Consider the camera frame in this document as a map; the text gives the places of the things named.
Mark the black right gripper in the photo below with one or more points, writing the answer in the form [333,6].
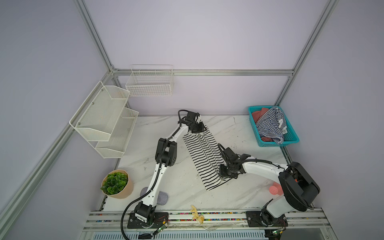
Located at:
[222,174]

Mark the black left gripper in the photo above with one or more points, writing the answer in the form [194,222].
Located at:
[201,126]

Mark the black white striped tank top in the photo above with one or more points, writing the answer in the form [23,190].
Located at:
[206,156]

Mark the navy striped tank top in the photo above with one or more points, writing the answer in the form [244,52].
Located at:
[272,126]

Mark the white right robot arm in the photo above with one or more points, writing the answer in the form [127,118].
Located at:
[298,187]

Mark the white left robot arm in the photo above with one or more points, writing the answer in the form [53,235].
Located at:
[165,157]

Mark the red tank top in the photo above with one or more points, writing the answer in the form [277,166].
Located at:
[258,114]

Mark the yellow banana toy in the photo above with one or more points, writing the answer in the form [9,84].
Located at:
[196,216]

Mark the teal plastic basket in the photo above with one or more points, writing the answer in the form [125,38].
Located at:
[290,137]

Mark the grey felt pouch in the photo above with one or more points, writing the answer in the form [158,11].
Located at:
[162,196]

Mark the white mesh two-tier shelf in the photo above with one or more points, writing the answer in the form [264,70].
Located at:
[105,121]

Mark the potted green plant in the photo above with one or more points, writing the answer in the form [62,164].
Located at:
[117,184]

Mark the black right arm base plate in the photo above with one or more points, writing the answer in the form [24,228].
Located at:
[263,218]

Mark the white wire wall basket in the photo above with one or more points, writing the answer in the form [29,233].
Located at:
[151,81]

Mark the aluminium frame rail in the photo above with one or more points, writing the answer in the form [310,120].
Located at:
[209,72]

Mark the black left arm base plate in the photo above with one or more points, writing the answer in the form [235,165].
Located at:
[157,220]

